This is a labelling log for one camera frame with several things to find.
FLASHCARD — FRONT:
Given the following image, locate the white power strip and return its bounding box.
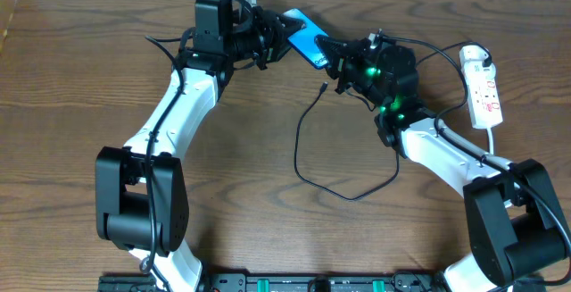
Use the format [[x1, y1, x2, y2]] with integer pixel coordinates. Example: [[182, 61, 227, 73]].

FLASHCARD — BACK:
[[459, 44, 503, 129]]

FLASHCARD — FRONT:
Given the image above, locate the blue Galaxy smartphone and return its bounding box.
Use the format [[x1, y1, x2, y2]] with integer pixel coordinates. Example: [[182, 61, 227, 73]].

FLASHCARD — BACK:
[[284, 8, 328, 70]]

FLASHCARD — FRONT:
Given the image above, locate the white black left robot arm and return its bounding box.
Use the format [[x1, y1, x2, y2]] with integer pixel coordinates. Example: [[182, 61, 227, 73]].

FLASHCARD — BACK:
[[95, 0, 305, 291]]

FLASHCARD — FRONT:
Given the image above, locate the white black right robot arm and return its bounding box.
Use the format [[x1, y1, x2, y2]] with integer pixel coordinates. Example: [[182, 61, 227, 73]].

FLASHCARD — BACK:
[[315, 33, 570, 291]]

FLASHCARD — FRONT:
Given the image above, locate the black USB charging cable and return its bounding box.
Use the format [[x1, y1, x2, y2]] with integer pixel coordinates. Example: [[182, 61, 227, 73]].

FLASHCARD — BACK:
[[293, 40, 492, 203]]

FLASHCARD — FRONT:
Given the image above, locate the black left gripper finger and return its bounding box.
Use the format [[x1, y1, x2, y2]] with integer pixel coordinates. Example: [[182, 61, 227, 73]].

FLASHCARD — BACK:
[[274, 13, 305, 36], [265, 44, 291, 64]]

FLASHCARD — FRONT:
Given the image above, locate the black charger plug adapter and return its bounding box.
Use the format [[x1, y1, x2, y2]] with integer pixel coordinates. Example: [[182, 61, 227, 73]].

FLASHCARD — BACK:
[[482, 54, 492, 68]]

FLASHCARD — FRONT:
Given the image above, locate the black mounting rail base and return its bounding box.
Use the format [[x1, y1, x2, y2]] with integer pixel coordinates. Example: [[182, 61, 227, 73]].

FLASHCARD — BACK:
[[96, 271, 449, 292]]

